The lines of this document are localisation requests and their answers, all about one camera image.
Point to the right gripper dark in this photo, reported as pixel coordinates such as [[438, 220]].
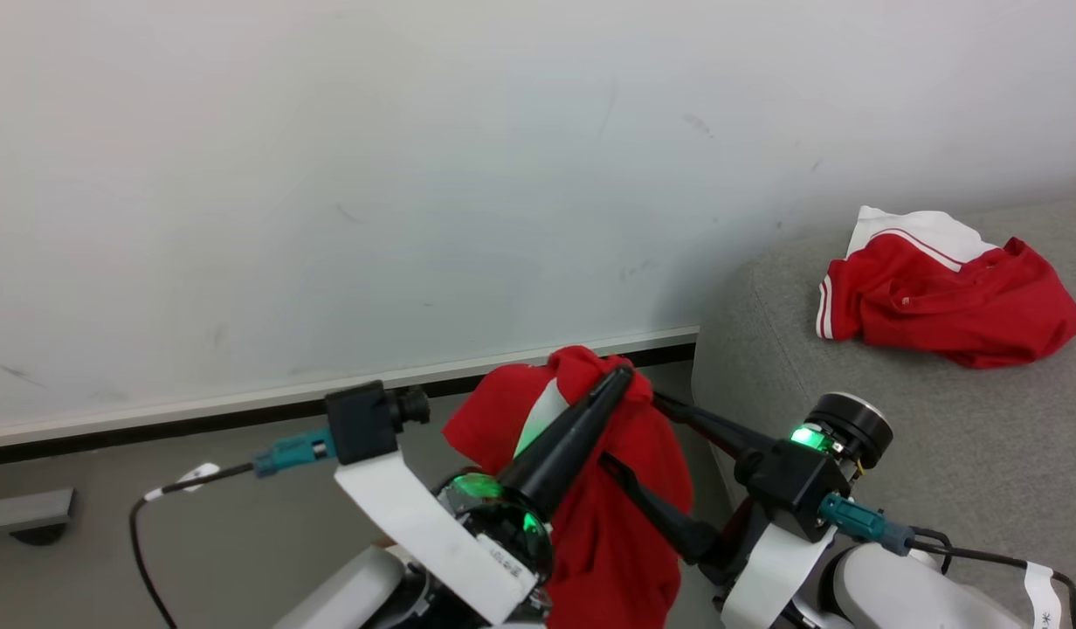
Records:
[[857, 428]]

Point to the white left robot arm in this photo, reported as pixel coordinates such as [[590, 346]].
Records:
[[346, 594]]

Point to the white and black baseboard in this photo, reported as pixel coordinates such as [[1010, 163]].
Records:
[[328, 397]]

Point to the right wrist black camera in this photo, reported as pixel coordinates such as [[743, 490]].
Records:
[[791, 489]]

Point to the grey fabric sofa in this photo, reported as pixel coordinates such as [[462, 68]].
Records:
[[940, 454]]

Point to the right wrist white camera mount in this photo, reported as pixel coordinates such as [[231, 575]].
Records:
[[769, 577]]

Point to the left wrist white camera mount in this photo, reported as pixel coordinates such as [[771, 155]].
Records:
[[433, 533]]

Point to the plain red garment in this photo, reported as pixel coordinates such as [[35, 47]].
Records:
[[608, 550]]

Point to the wrist black camera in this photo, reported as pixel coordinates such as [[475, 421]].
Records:
[[363, 421], [791, 489]]

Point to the red garment with white stripes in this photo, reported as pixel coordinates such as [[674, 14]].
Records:
[[957, 301]]

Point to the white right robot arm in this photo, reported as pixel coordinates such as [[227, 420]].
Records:
[[913, 594]]

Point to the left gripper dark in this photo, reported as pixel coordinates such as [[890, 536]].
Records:
[[503, 528]]

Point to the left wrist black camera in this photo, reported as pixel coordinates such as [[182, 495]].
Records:
[[363, 421]]

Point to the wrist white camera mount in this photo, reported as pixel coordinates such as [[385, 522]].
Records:
[[433, 533], [769, 577]]

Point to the grey metal floor bracket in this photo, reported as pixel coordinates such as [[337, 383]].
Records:
[[23, 514]]

